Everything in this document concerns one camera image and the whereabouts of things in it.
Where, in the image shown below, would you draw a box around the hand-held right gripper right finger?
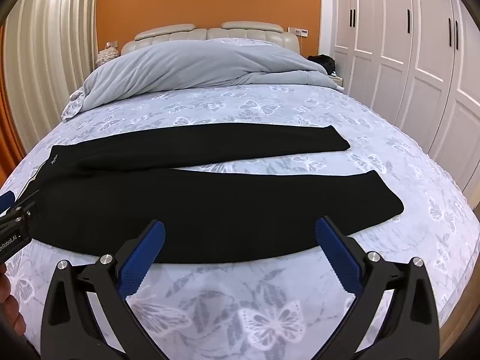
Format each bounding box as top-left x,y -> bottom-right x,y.
316,215 -> 441,360

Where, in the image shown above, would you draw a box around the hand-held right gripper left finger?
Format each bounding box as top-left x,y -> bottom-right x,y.
41,219 -> 166,360

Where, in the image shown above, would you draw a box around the black pants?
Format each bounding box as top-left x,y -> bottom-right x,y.
17,123 -> 405,264

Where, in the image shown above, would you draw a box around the person's left hand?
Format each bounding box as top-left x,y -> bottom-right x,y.
0,272 -> 26,336

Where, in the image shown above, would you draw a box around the orange curtain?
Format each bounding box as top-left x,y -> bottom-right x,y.
0,82 -> 25,182

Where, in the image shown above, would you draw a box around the white printed cloth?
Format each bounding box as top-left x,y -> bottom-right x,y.
61,87 -> 88,122

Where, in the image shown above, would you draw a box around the bed with butterfly sheet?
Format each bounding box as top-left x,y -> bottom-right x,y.
0,82 -> 480,360

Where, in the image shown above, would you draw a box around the cream pleated curtain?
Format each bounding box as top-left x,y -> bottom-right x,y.
3,0 -> 100,152

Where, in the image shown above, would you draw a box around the white fluffy ornament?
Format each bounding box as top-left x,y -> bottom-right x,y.
96,47 -> 122,65

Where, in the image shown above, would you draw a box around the black bag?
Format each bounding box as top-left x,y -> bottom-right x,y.
307,55 -> 337,76

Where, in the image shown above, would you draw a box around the grey duvet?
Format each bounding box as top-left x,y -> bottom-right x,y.
69,38 -> 340,112

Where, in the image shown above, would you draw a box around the white wardrobe doors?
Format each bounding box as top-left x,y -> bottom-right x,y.
332,0 -> 480,197

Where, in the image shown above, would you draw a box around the beige padded headboard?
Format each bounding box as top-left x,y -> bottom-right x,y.
121,22 -> 301,58

